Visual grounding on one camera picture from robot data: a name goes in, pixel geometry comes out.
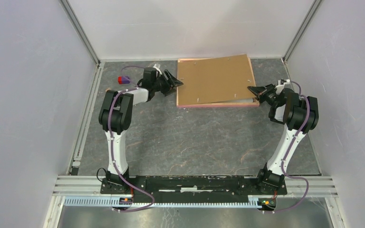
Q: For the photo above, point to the red purple toy block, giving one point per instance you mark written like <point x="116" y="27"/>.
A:
<point x="122" y="80"/>

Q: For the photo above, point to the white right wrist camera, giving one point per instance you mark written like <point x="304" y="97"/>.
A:
<point x="283" y="83"/>

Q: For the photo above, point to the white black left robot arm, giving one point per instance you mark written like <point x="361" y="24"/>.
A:
<point x="115" y="117"/>

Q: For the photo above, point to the aluminium rail at front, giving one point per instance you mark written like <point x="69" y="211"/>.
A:
<point x="319" y="187"/>

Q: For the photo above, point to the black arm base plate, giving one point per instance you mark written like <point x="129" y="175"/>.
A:
<point x="192" y="189"/>

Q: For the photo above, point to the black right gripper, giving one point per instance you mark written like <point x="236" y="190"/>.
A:
<point x="258" y="90"/>

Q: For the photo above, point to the brown cardboard backing board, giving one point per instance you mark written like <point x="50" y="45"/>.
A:
<point x="215" y="78"/>

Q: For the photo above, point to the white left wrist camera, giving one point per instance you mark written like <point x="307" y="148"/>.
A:
<point x="158" y="70"/>

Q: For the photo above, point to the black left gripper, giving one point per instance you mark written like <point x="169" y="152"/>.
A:
<point x="169" y="86"/>

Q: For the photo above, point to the slotted white cable duct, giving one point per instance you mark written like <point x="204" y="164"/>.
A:
<point x="117" y="202"/>

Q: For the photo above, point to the mountain sea photo print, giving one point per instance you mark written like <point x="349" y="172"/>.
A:
<point x="250" y="100"/>

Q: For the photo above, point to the pink wooden picture frame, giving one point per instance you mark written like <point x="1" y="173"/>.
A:
<point x="217" y="104"/>

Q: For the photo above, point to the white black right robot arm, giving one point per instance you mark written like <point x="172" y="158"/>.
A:
<point x="298" y="114"/>

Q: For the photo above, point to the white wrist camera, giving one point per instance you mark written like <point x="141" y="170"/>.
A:
<point x="158" y="70"/>
<point x="283" y="83"/>

